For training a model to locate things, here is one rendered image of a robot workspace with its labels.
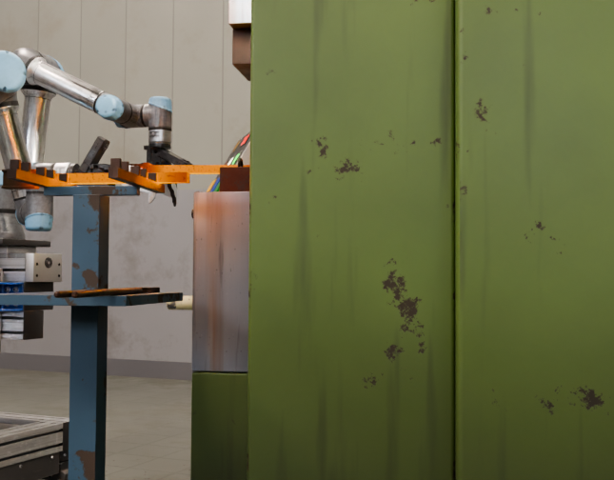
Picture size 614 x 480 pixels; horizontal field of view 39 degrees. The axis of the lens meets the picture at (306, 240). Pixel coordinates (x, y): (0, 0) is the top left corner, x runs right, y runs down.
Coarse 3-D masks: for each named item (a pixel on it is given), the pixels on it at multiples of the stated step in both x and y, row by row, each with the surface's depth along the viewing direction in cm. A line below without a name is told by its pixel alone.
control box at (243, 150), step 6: (246, 138) 292; (240, 144) 300; (246, 144) 285; (234, 150) 304; (240, 150) 289; (246, 150) 280; (228, 156) 311; (234, 156) 295; (240, 156) 280; (246, 156) 280; (228, 162) 301; (234, 162) 283; (246, 162) 280
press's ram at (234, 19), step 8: (232, 0) 228; (240, 0) 227; (248, 0) 227; (232, 8) 227; (240, 8) 227; (248, 8) 227; (232, 16) 227; (240, 16) 227; (248, 16) 227; (232, 24) 228; (240, 24) 228; (248, 24) 228
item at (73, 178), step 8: (56, 176) 200; (72, 176) 199; (80, 176) 199; (88, 176) 199; (96, 176) 198; (104, 176) 198; (160, 176) 196; (168, 176) 196; (176, 176) 196; (184, 176) 196; (8, 184) 202; (16, 184) 202; (24, 184) 202
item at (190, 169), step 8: (144, 168) 240; (152, 168) 241; (160, 168) 240; (168, 168) 240; (176, 168) 239; (184, 168) 239; (192, 168) 239; (200, 168) 238; (208, 168) 238; (216, 168) 238
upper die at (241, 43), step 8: (232, 32) 232; (240, 32) 232; (248, 32) 232; (232, 40) 232; (240, 40) 232; (248, 40) 232; (232, 48) 232; (240, 48) 232; (248, 48) 231; (232, 56) 232; (240, 56) 232; (248, 56) 231; (232, 64) 232; (240, 64) 232; (248, 64) 232; (248, 72) 241; (248, 80) 251
